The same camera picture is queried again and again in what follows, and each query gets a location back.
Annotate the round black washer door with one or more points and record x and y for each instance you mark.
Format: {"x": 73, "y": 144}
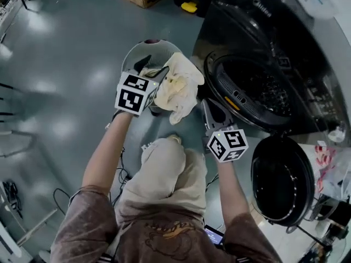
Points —
{"x": 282, "y": 182}

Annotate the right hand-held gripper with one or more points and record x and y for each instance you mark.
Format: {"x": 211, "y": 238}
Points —
{"x": 227, "y": 145}

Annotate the black bar stool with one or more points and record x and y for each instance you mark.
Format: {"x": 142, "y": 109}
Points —
{"x": 323, "y": 223}

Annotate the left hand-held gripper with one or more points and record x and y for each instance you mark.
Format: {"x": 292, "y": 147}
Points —
{"x": 134, "y": 94}

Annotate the person's shoe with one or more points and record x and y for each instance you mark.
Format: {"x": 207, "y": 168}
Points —
{"x": 174, "y": 139}

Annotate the person's right forearm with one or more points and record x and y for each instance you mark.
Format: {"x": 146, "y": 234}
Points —
{"x": 233, "y": 193}

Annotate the white plastic bags red print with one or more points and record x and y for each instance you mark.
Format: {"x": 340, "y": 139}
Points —
{"x": 331, "y": 171}

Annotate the black washing machine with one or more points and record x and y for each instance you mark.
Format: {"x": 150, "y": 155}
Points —
{"x": 274, "y": 37}

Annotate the black phone with lit screen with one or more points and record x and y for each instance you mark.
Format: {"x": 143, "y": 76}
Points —
{"x": 214, "y": 234}

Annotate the grey-green laundry basket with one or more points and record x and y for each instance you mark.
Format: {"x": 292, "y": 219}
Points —
{"x": 153, "y": 49}

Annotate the cream beige garment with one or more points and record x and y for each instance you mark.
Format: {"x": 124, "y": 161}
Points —
{"x": 181, "y": 89}

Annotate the person's left forearm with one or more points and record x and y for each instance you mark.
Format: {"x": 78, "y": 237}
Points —
{"x": 107, "y": 152}

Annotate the person's beige trousers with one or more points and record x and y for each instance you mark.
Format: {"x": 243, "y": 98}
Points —
{"x": 164, "y": 179}

